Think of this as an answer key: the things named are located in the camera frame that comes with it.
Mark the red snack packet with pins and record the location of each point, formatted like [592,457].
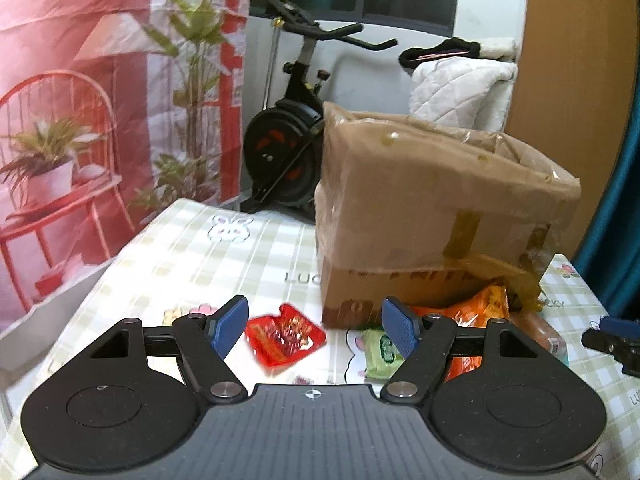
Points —
[285,335]

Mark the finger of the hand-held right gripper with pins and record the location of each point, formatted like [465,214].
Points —
[612,345]
[622,324]

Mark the black exercise bike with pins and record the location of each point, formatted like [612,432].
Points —
[280,150]

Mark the checked bunny print tablecloth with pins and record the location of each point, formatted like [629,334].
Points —
[175,260]

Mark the clear wrapped snack packet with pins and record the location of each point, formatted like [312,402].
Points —
[542,332]

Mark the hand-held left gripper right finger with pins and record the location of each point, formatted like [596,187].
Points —
[400,331]

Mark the white quilted blanket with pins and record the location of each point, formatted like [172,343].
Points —
[460,90]

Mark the orange snack packet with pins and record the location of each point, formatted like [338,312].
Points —
[475,306]

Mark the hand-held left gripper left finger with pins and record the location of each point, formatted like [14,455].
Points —
[229,329]

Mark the green snack packet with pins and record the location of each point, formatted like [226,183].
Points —
[382,355]

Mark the taped cardboard box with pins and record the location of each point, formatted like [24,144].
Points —
[415,200]

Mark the black garment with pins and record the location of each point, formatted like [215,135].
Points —
[440,52]

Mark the wooden panel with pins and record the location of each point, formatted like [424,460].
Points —
[570,85]

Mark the teal curtain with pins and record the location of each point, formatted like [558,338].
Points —
[617,240]

